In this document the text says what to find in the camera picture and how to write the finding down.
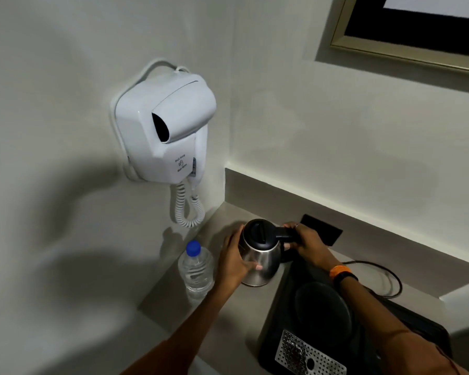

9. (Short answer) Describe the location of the stainless steel electric kettle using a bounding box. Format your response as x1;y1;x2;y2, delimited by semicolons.
238;219;302;287

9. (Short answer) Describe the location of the white wall-mounted hair dryer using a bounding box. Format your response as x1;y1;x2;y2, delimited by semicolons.
110;59;217;189

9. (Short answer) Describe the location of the gold framed picture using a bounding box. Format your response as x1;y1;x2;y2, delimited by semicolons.
330;0;469;76

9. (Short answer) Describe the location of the person's right forearm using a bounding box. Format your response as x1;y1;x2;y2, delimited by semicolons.
338;278;469;375

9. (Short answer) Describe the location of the clear plastic water bottle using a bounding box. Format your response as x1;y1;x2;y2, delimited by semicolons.
178;240;215;303

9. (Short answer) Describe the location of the black power cable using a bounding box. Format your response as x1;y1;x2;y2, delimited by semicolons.
342;261;403;299

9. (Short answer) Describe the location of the black round kettle base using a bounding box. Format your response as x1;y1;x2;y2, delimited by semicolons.
294;282;354;348

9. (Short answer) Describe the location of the person's right hand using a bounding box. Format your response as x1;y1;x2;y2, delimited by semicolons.
283;222;341;272

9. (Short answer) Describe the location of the black wall socket plate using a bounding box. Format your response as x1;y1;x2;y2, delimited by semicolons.
299;214;344;247

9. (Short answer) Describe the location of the person's left hand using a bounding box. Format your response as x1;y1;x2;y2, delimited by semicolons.
214;224;263;294

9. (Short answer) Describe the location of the black serving tray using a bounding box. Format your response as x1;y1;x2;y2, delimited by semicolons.
257;258;453;375

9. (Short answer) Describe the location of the orange and black wristband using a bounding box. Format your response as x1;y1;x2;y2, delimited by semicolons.
329;265;359;292

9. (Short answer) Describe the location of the white coiled hair dryer cord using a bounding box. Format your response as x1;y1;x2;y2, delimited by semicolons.
174;179;206;228

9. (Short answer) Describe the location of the person's left forearm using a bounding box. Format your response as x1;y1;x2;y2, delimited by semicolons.
120;285;239;375

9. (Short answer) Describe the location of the perforated metal drip plate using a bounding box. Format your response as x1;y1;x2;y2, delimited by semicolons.
275;329;348;375

